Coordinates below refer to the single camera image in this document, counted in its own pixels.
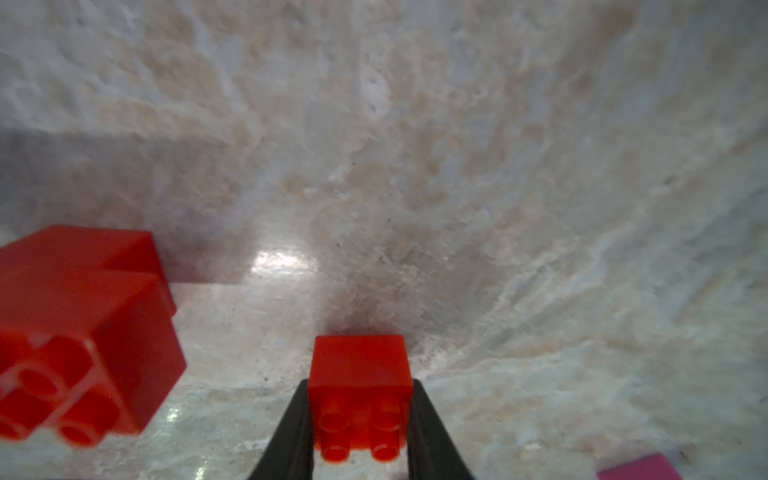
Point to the red 2x4 lego brick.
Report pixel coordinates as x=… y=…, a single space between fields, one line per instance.
x=88 y=346

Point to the pink 2x2 lego brick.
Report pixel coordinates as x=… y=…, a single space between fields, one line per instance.
x=652 y=467

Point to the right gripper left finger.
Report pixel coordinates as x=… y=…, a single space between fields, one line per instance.
x=289 y=454

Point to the red 2x2 lego brick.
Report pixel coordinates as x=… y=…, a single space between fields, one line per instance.
x=360 y=390

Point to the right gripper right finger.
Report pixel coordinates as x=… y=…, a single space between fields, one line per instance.
x=431 y=453

